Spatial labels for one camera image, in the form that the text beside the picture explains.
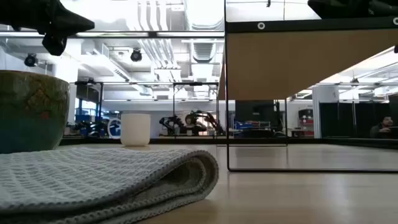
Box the white column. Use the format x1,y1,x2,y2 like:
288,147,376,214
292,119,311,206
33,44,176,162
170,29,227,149
312,85,340,139

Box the black ceiling spotlight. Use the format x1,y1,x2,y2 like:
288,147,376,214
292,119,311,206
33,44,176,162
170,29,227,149
130,47,143,63
24,53,39,68

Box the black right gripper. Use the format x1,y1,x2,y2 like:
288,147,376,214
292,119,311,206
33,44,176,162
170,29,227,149
307,0,398,20

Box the white ring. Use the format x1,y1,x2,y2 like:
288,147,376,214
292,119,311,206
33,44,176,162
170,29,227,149
106,117,123,139

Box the white ceramic mug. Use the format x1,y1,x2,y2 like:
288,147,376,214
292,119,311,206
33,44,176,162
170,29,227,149
120,113,152,147

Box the black background rig frame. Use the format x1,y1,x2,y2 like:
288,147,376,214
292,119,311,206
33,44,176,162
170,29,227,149
73,79,104,138
172,81,220,138

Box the person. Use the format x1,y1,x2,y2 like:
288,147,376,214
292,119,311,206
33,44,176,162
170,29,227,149
369,115,398,139
184,113,208,136

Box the green and teal glazed mug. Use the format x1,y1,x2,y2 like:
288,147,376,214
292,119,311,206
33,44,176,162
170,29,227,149
0,70,71,155

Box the black aluminium table frame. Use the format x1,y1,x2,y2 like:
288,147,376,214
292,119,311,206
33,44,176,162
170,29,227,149
58,136,398,150

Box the grey waffle cloth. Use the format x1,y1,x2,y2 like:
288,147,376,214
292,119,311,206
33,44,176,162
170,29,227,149
0,146,220,224

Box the black partition curtain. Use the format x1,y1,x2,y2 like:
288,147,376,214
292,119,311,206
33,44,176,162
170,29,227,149
319,101,391,139

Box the red storage rack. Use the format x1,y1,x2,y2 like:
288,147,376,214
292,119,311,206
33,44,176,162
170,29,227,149
298,108,315,138

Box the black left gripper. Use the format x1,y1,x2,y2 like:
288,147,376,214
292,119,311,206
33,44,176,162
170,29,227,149
0,0,96,57

